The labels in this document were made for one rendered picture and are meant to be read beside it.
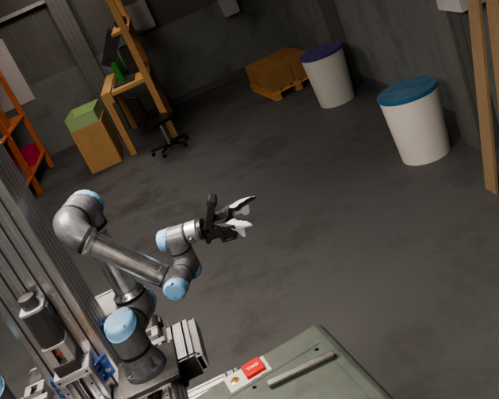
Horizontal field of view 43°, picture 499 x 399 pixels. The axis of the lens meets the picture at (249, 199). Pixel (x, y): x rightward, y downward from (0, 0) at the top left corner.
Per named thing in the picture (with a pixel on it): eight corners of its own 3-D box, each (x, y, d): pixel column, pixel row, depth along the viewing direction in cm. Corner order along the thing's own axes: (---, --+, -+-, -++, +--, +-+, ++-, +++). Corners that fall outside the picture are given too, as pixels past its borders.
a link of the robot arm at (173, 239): (168, 246, 216) (158, 226, 213) (196, 238, 213) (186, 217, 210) (162, 259, 209) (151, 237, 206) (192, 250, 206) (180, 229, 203)
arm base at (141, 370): (126, 365, 227) (114, 344, 224) (164, 347, 228) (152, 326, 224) (127, 391, 214) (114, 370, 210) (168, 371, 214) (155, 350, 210)
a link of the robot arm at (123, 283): (124, 339, 224) (47, 211, 203) (136, 313, 237) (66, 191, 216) (154, 332, 220) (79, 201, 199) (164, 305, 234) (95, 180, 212)
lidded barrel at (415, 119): (467, 148, 529) (449, 80, 505) (413, 174, 527) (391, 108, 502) (438, 134, 577) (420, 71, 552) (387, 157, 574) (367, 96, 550)
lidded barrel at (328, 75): (326, 113, 747) (307, 62, 721) (310, 104, 799) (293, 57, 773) (366, 94, 751) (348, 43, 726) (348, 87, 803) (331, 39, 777)
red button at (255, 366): (260, 361, 186) (257, 355, 185) (267, 371, 181) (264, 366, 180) (242, 371, 185) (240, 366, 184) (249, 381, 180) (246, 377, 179)
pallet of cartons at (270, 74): (325, 78, 877) (315, 51, 861) (269, 104, 872) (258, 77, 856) (301, 67, 984) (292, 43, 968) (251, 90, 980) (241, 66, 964)
